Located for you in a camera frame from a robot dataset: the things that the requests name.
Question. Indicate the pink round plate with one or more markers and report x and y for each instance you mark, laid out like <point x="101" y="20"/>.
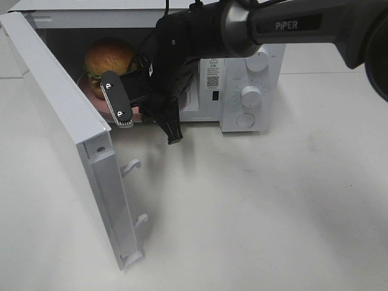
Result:
<point x="99" y="104"/>

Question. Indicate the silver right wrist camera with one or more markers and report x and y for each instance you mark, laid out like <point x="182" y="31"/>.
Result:
<point x="117" y="99"/>

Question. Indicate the round white door button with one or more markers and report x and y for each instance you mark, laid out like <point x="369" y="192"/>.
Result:
<point x="246" y="120"/>

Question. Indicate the white microwave door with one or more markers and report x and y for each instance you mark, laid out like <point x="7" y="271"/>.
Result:
<point x="80" y="136"/>

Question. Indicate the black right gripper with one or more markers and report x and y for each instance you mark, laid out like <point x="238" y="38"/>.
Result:
<point x="156" y="86"/>

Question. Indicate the upper white microwave knob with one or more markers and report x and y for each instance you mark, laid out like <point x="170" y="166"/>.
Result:
<point x="259" y="61"/>

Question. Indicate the white microwave knob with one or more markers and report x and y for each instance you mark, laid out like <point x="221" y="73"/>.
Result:
<point x="250" y="96"/>
<point x="259" y="61"/>

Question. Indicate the white microwave oven body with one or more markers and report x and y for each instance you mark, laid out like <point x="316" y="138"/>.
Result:
<point x="212" y="94"/>

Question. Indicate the toy burger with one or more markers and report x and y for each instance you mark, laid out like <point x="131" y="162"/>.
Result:
<point x="107" y="54"/>

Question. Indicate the lower white microwave knob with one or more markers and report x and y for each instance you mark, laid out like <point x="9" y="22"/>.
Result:
<point x="250" y="96"/>

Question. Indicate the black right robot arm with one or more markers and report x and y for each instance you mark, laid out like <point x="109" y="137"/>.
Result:
<point x="288" y="27"/>

